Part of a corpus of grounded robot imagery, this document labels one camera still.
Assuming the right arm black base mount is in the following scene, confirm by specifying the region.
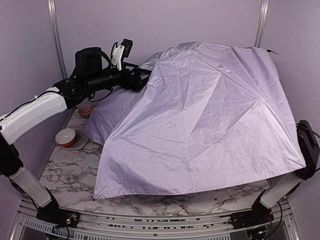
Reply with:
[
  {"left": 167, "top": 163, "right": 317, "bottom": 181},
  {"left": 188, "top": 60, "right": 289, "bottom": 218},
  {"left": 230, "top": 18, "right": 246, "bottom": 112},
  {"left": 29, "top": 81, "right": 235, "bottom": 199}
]
[{"left": 228, "top": 210, "right": 274, "bottom": 230}]

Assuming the right aluminium frame post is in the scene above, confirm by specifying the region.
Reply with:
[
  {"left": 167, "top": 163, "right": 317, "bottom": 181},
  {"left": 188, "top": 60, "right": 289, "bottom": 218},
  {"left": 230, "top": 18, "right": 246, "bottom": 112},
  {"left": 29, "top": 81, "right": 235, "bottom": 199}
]
[{"left": 254, "top": 0, "right": 270, "bottom": 48}]

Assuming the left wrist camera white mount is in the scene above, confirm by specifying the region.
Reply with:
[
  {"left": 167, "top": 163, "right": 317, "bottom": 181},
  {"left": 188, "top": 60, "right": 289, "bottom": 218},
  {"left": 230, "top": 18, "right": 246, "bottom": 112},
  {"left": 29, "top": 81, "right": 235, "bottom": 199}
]
[{"left": 110, "top": 38, "right": 133, "bottom": 71}]

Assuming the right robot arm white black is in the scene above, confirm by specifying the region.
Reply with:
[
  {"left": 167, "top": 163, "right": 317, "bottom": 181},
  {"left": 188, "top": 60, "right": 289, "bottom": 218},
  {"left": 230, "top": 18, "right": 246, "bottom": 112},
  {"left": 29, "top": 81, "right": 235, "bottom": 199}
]
[{"left": 251, "top": 120, "right": 320, "bottom": 216}]

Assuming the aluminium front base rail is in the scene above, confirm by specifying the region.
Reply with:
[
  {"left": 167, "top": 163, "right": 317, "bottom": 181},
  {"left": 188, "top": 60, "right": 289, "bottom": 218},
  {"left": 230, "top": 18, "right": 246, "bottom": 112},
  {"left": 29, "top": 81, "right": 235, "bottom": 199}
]
[{"left": 9, "top": 199, "right": 301, "bottom": 240}]

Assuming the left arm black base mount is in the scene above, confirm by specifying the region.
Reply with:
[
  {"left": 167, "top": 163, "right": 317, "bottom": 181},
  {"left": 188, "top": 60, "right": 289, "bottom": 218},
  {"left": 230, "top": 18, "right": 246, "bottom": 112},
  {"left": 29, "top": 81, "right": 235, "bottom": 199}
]
[{"left": 36, "top": 209, "right": 80, "bottom": 228}]

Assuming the red patterned small bowl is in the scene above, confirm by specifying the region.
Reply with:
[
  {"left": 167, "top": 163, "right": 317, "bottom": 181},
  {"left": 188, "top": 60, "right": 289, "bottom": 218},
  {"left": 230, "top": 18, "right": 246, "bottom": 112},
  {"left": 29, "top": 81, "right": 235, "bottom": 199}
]
[{"left": 77, "top": 104, "right": 96, "bottom": 119}]

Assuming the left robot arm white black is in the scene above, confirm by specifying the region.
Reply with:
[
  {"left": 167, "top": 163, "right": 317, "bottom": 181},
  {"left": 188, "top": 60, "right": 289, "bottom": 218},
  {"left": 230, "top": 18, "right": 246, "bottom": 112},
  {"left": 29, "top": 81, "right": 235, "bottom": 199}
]
[{"left": 0, "top": 42, "right": 151, "bottom": 218}]

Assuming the left aluminium frame post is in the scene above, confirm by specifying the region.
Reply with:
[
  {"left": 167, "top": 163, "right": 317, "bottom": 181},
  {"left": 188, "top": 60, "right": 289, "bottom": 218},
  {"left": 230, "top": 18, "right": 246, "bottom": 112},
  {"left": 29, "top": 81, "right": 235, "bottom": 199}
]
[{"left": 47, "top": 0, "right": 68, "bottom": 79}]

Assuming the aluminium frame post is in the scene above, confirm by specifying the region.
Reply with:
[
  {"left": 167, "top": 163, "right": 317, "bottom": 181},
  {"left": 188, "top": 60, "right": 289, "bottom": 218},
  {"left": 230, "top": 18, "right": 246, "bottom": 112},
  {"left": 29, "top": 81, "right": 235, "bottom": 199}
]
[
  {"left": 254, "top": 0, "right": 270, "bottom": 48},
  {"left": 47, "top": 0, "right": 68, "bottom": 79}
]

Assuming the lavender folding umbrella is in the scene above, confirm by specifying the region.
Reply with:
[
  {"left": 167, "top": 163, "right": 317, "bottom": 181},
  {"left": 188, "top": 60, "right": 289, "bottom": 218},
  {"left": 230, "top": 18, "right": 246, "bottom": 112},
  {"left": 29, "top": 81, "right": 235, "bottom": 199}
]
[{"left": 86, "top": 41, "right": 306, "bottom": 200}]

